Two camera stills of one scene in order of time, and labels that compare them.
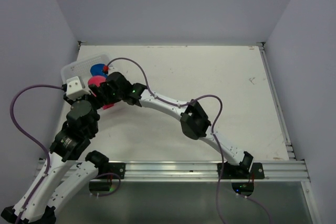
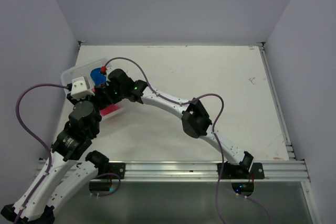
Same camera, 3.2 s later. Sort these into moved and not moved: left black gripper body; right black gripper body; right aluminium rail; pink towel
Moved: pink towel
Not moved: left black gripper body; right aluminium rail; right black gripper body
